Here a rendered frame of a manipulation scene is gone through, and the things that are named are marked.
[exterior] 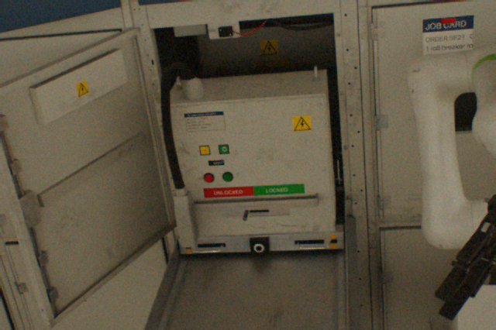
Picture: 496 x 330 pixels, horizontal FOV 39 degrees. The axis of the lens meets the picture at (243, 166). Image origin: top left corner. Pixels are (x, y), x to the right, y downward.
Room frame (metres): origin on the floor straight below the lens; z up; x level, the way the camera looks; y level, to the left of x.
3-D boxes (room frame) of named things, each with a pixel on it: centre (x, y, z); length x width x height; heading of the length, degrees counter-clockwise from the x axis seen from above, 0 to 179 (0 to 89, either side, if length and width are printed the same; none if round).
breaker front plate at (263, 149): (1.92, -0.02, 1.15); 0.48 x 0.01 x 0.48; 80
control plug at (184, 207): (1.89, 0.20, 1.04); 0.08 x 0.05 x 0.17; 170
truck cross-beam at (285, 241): (1.93, -0.02, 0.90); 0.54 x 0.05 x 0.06; 80
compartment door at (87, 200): (1.96, 0.47, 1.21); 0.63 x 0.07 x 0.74; 144
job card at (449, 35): (2.00, -0.65, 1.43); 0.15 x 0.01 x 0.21; 80
